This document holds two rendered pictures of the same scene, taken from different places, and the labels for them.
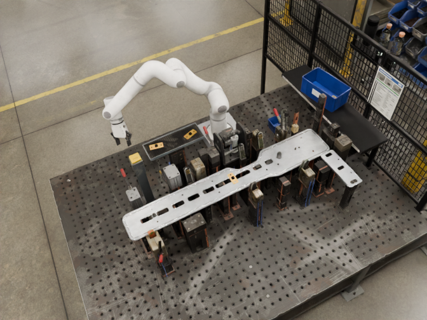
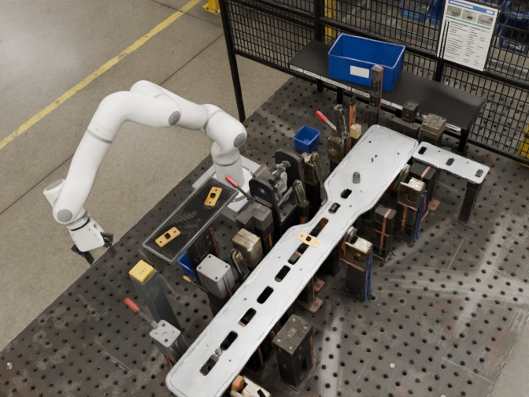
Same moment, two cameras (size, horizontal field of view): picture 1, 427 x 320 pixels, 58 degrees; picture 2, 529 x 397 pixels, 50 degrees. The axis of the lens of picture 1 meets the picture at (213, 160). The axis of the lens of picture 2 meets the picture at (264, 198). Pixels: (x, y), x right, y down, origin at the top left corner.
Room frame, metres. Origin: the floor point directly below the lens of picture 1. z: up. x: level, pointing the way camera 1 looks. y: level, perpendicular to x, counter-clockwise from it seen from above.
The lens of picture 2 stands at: (0.35, 0.50, 2.71)
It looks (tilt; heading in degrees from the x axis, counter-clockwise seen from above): 50 degrees down; 336
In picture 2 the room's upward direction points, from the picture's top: 9 degrees counter-clockwise
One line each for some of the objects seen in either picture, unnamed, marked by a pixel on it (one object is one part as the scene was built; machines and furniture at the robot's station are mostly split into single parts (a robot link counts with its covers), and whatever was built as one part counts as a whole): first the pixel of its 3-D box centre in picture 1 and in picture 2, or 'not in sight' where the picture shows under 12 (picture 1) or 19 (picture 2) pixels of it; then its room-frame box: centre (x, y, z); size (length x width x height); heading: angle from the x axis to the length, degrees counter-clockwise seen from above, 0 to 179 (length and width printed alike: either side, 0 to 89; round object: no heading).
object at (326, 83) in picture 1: (325, 89); (365, 61); (2.00, -0.82, 1.10); 0.30 x 0.17 x 0.13; 33
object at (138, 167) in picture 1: (142, 180); (158, 305); (1.50, 0.47, 0.92); 0.08 x 0.08 x 0.44; 23
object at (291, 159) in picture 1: (230, 181); (307, 245); (1.37, -0.09, 1.00); 1.38 x 0.22 x 0.02; 113
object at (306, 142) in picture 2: (276, 124); (306, 141); (2.04, -0.51, 0.74); 0.11 x 0.10 x 0.09; 113
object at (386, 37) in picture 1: (384, 39); not in sight; (1.91, -1.09, 1.53); 0.06 x 0.06 x 0.20
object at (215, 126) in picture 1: (218, 124); (228, 169); (1.97, -0.06, 0.89); 0.19 x 0.19 x 0.18
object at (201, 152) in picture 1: (204, 170); (249, 246); (1.54, 0.06, 0.90); 0.05 x 0.05 x 0.40; 23
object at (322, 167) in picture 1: (318, 179); (418, 192); (1.42, -0.68, 0.84); 0.11 x 0.10 x 0.28; 23
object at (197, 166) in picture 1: (200, 181); (252, 268); (1.46, 0.10, 0.89); 0.13 x 0.11 x 0.38; 23
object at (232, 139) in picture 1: (230, 155); (280, 208); (1.61, -0.12, 0.94); 0.18 x 0.13 x 0.49; 113
